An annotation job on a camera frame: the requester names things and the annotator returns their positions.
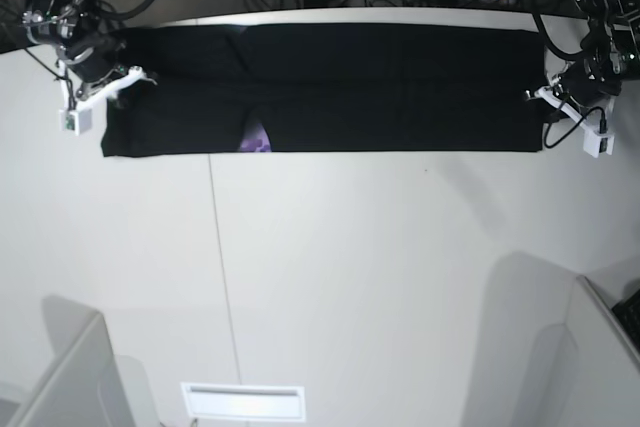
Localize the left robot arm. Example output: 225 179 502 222
527 0 639 133

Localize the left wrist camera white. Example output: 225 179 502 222
583 128 615 158

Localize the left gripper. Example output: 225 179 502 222
524 59 623 131

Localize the black keyboard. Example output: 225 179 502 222
612 291 640 350

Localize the white partition right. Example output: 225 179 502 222
519 274 640 427

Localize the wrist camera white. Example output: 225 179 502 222
59 109 93 136
583 128 615 158

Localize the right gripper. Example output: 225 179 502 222
59 32 158 110

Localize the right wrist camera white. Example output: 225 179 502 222
59 109 93 136

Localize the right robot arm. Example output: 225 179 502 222
21 0 156 113

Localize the white partition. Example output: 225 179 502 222
519 274 640 427
1 295 161 426

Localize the black T-shirt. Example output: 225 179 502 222
101 23 545 158

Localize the white partition left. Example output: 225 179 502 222
1 295 161 426

